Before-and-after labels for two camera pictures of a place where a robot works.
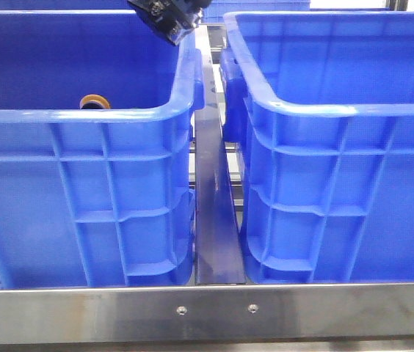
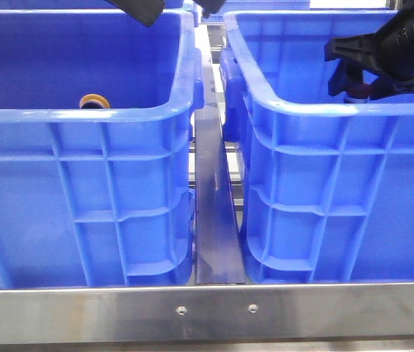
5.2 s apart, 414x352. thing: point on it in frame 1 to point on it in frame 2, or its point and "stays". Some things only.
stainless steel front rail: [208, 314] stays
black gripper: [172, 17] to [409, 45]
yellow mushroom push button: [94, 101] stays
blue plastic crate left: [69, 198] stays
